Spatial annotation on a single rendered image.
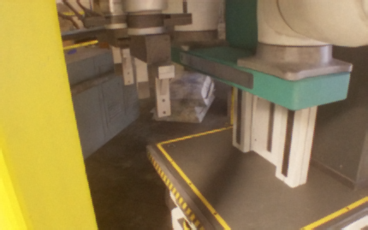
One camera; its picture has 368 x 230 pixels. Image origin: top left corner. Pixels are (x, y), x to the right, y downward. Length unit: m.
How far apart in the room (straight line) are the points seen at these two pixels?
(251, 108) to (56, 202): 0.85
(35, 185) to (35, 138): 0.04
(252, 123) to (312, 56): 0.54
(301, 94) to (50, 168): 0.44
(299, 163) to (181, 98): 1.45
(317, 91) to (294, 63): 0.07
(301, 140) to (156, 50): 0.53
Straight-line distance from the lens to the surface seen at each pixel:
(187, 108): 2.23
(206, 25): 0.97
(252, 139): 1.11
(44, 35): 0.27
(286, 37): 0.58
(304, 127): 0.86
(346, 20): 0.37
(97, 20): 0.81
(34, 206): 0.28
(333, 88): 0.62
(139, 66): 0.65
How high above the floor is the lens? 0.85
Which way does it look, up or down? 21 degrees down
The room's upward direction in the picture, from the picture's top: 2 degrees counter-clockwise
